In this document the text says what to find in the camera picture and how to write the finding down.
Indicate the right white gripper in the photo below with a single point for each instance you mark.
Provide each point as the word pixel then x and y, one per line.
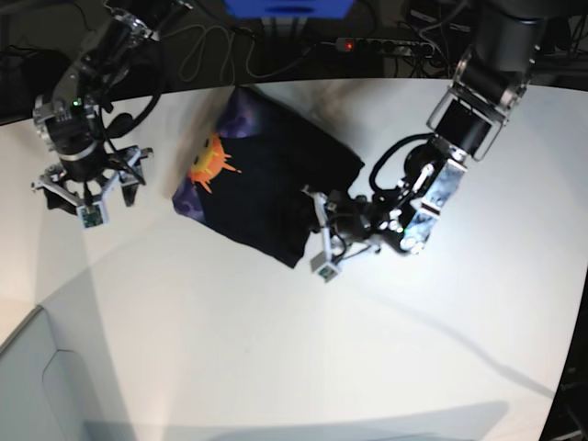
pixel 70 185

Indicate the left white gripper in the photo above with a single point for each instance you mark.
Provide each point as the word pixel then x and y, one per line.
pixel 347 227

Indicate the black T-shirt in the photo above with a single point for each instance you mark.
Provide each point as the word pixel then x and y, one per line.
pixel 247 180

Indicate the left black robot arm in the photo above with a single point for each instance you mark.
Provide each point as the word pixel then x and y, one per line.
pixel 416 177

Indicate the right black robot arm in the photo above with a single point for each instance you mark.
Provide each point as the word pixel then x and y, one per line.
pixel 70 117

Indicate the black power strip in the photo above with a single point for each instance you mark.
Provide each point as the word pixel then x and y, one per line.
pixel 390 48

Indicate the blue plastic box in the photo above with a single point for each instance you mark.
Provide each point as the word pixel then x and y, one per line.
pixel 288 8

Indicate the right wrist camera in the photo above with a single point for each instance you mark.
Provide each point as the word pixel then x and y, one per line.
pixel 92 216

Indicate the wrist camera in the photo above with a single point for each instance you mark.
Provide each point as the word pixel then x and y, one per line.
pixel 92 216
pixel 325 269

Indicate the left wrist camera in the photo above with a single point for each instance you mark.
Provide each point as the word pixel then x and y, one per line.
pixel 325 269

